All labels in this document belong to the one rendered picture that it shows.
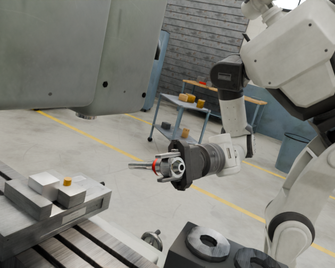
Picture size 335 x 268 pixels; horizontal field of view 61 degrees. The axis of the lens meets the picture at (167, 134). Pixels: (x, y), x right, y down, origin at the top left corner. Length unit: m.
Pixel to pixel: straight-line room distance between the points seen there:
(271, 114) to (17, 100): 7.82
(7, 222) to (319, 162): 0.85
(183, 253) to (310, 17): 0.65
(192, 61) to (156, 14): 8.17
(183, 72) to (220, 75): 7.90
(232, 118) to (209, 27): 7.73
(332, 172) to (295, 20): 0.45
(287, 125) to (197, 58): 3.18
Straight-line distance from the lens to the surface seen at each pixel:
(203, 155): 0.73
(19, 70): 0.40
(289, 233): 1.01
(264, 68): 0.89
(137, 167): 0.74
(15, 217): 0.79
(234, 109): 1.03
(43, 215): 0.78
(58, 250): 0.81
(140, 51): 0.59
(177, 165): 0.64
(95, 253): 0.81
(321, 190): 1.02
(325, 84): 0.89
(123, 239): 1.00
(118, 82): 0.56
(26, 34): 0.40
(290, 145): 5.25
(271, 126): 8.11
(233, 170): 0.83
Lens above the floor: 1.46
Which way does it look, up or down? 16 degrees down
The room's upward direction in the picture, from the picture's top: 14 degrees clockwise
